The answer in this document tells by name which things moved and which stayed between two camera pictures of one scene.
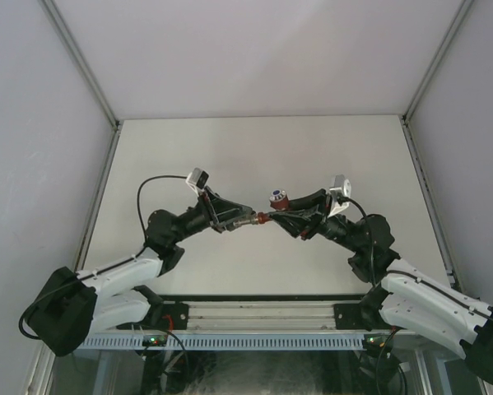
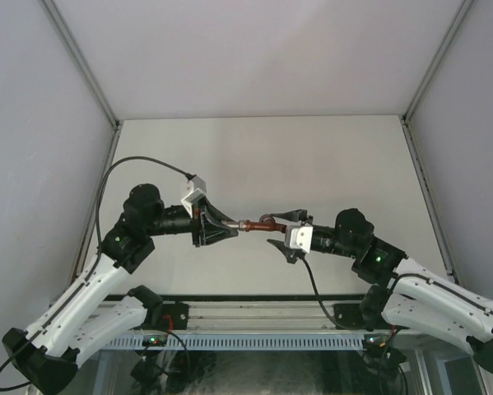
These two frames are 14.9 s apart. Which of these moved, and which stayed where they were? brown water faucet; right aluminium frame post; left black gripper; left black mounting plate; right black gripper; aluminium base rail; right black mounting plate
Moved: brown water faucet; left black gripper; right black gripper
Stayed: aluminium base rail; right aluminium frame post; right black mounting plate; left black mounting plate
